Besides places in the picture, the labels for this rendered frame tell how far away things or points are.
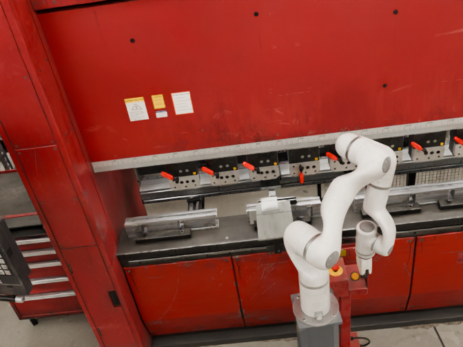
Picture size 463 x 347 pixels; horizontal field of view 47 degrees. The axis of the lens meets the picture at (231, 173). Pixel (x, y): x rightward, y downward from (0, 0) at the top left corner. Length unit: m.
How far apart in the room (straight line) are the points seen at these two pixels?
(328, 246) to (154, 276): 1.30
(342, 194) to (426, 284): 1.39
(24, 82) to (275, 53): 1.02
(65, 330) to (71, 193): 1.54
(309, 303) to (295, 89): 0.92
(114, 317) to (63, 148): 1.13
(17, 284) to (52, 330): 1.62
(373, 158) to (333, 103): 0.60
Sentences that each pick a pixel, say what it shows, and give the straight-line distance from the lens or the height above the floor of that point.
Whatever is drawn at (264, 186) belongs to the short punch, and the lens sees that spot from 2.70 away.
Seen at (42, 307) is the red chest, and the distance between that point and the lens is 3.74.
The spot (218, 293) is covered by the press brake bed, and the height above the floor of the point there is 0.49.
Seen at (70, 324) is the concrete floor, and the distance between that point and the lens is 3.86.
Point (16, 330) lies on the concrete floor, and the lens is 4.02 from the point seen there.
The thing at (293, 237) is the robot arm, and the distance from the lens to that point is 1.98.
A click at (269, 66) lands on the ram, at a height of 1.78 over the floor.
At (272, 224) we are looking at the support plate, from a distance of 2.64.
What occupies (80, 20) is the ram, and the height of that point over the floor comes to 2.09.
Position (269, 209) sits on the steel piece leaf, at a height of 1.00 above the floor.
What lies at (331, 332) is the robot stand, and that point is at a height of 0.93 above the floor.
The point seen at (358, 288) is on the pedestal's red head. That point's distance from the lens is 2.73.
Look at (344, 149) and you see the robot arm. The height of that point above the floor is 1.66.
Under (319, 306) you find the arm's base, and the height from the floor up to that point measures 1.08.
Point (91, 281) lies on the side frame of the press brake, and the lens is 2.89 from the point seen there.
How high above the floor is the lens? 2.79
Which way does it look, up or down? 37 degrees down
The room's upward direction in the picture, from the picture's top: 9 degrees counter-clockwise
